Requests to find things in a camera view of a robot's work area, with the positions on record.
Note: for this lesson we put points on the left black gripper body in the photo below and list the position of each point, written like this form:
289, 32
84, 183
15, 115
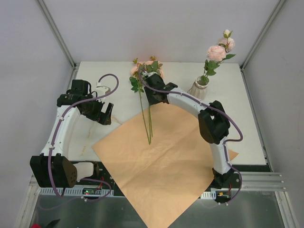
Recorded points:
106, 113

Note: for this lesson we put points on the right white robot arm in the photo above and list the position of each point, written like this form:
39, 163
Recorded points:
213, 121

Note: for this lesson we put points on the cream ribbon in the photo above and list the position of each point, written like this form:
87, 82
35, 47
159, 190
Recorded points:
93, 134

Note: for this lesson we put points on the aluminium front rail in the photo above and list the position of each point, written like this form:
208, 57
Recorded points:
257, 181

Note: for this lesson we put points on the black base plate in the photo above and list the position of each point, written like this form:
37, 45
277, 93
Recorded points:
103, 182

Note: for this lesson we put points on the white ribbed vase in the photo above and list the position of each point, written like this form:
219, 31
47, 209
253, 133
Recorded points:
198, 90

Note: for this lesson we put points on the left white cable duct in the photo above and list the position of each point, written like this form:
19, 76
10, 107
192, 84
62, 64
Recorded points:
80, 191

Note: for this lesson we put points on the left aluminium frame post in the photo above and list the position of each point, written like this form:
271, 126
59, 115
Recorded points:
56, 33

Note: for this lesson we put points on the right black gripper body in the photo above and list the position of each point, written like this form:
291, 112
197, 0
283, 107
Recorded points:
151, 77

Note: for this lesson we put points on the white cable duct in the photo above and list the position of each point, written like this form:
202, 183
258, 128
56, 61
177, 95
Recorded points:
209, 195
80, 191

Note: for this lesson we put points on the right white cable duct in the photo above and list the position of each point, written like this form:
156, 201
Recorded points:
209, 195

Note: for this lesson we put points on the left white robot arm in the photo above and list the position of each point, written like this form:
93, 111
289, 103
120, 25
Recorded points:
52, 167

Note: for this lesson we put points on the right aluminium frame post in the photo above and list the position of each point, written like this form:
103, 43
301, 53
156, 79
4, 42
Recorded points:
274, 14

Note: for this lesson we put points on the black object at bottom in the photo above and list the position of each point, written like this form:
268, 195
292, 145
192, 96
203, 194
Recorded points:
52, 224

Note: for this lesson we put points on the aluminium frame post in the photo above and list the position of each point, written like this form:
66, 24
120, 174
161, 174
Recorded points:
56, 33
274, 14

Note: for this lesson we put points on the pink rose stem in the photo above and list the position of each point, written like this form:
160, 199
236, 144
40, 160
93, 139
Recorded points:
137, 87
216, 55
145, 69

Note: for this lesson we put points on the red object at bottom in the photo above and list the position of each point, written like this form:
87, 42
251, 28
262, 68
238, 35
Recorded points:
35, 225

